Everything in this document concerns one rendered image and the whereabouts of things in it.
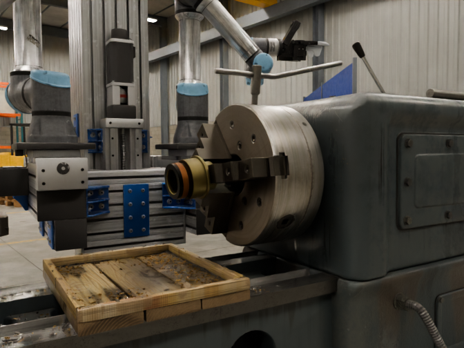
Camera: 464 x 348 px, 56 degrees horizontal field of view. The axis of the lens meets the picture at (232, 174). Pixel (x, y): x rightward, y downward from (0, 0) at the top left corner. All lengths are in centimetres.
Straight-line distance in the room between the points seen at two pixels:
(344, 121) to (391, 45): 1203
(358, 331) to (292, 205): 30
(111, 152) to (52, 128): 24
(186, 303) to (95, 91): 108
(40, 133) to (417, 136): 106
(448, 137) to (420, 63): 1130
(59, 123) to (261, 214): 79
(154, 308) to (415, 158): 65
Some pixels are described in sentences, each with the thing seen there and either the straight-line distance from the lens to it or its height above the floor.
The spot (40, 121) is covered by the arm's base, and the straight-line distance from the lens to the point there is 145.
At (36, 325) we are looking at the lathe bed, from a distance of 79.
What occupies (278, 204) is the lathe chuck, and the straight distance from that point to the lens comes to 85.
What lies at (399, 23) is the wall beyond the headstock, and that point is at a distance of 1293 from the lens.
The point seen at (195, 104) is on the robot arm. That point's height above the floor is 130.
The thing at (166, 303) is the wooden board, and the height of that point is 89.
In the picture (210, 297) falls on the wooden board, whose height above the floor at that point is 88.
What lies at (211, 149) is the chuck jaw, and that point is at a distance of 96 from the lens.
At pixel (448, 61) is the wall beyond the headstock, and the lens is 1210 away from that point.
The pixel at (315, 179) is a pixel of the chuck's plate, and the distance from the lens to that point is 90.
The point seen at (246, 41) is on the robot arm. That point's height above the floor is 154.
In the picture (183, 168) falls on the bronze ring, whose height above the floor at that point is 110.
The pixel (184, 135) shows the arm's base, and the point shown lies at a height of 119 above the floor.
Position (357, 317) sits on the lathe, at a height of 79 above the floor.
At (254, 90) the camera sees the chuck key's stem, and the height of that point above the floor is 127.
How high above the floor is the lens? 113
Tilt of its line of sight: 3 degrees down
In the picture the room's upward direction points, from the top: straight up
